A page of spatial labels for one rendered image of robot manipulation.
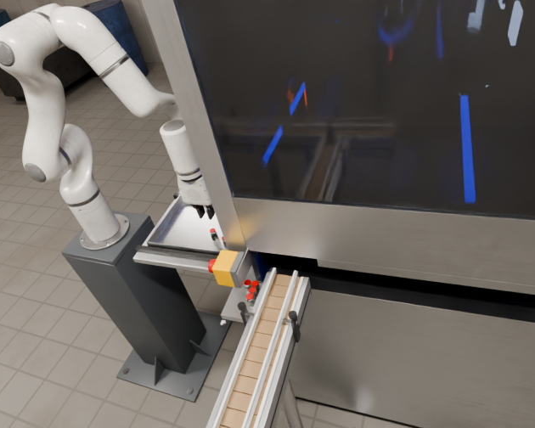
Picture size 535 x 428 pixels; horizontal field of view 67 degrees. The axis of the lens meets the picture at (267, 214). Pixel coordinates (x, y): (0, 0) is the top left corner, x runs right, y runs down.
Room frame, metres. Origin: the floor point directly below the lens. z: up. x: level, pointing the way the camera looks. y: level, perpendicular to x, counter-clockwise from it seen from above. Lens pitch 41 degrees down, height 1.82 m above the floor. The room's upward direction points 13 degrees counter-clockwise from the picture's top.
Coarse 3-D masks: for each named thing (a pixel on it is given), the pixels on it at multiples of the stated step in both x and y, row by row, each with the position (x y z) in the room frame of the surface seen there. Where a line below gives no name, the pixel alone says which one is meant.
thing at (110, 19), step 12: (108, 0) 5.50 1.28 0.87; (120, 0) 5.34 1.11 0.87; (96, 12) 5.06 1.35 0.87; (108, 12) 5.09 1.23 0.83; (120, 12) 5.20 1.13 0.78; (108, 24) 5.07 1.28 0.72; (120, 24) 5.15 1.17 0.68; (120, 36) 5.11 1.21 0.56; (132, 36) 5.27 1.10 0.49; (132, 48) 5.18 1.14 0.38; (132, 60) 5.13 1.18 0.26; (144, 72) 5.23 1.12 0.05
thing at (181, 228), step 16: (176, 208) 1.21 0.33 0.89; (192, 208) 1.20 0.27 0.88; (160, 224) 1.12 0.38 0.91; (176, 224) 1.13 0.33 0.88; (192, 224) 1.11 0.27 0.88; (208, 224) 1.09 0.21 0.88; (160, 240) 1.06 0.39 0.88; (176, 240) 1.04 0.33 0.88; (192, 240) 1.02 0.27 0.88; (208, 240) 1.01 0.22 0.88
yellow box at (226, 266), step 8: (224, 256) 0.77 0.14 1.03; (232, 256) 0.76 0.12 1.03; (240, 256) 0.75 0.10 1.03; (216, 264) 0.75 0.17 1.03; (224, 264) 0.74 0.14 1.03; (232, 264) 0.74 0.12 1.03; (216, 272) 0.73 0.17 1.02; (224, 272) 0.72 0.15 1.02; (232, 272) 0.71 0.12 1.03; (224, 280) 0.72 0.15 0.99; (232, 280) 0.71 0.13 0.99; (240, 288) 0.71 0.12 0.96
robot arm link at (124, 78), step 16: (128, 64) 1.03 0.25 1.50; (112, 80) 1.00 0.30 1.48; (128, 80) 1.00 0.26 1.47; (144, 80) 1.03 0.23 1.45; (128, 96) 0.99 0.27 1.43; (144, 96) 1.00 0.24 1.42; (160, 96) 1.03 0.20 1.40; (144, 112) 0.99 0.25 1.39; (160, 112) 1.07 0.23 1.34; (176, 112) 1.07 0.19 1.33
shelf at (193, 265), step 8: (168, 208) 1.24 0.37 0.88; (152, 232) 1.12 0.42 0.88; (136, 256) 1.01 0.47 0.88; (144, 256) 1.00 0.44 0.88; (152, 256) 0.99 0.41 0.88; (160, 256) 0.98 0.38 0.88; (168, 256) 0.97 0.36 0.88; (152, 264) 0.97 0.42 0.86; (160, 264) 0.96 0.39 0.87; (168, 264) 0.94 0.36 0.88; (176, 264) 0.93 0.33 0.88; (184, 264) 0.92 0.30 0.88; (192, 264) 0.91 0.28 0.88; (200, 264) 0.91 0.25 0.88; (208, 272) 0.88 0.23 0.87
